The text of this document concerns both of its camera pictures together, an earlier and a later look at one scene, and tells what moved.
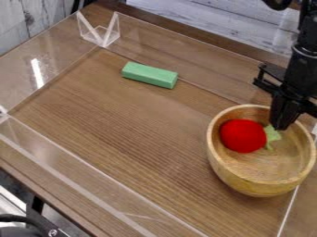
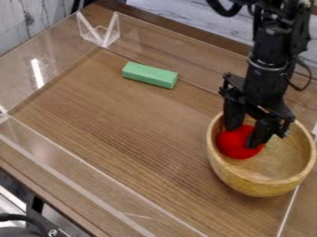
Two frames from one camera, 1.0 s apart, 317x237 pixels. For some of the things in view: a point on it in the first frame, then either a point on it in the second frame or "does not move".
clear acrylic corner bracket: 100,35 does not move
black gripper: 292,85 → 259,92
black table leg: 38,205 does not move
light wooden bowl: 267,172 does not move
